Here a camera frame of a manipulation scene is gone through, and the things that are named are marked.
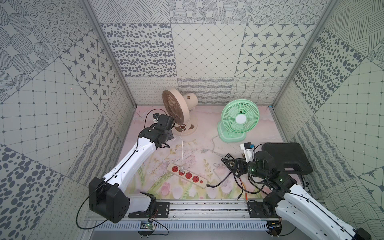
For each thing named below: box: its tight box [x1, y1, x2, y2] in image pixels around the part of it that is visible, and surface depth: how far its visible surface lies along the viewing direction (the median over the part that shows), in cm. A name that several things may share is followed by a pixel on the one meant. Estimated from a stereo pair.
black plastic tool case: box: [261, 142, 314, 175], surface depth 90 cm
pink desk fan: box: [162, 88, 199, 136], surface depth 90 cm
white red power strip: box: [166, 163, 208, 189], surface depth 85 cm
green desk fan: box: [217, 99, 260, 143], surface depth 85 cm
